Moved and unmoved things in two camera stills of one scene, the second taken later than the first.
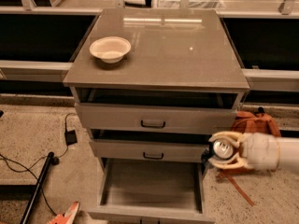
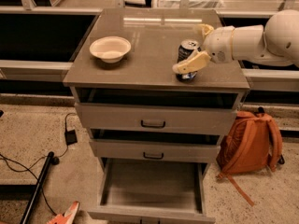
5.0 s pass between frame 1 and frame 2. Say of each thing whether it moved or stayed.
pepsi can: moved
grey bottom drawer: stayed
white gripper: moved
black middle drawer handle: stayed
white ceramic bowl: stayed
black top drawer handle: stayed
